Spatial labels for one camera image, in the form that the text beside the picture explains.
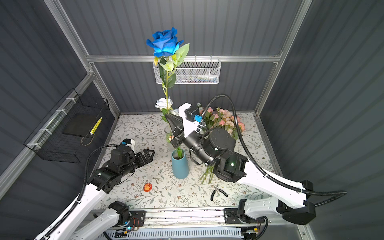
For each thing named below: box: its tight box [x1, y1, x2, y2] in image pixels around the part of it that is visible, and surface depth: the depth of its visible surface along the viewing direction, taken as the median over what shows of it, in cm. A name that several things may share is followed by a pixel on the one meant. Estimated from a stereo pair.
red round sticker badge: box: [143, 182, 153, 192], surface depth 85 cm
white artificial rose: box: [155, 96, 179, 123], surface depth 65 cm
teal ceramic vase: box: [171, 148, 189, 179], surface depth 75 cm
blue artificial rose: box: [146, 27, 190, 115], surface depth 32 cm
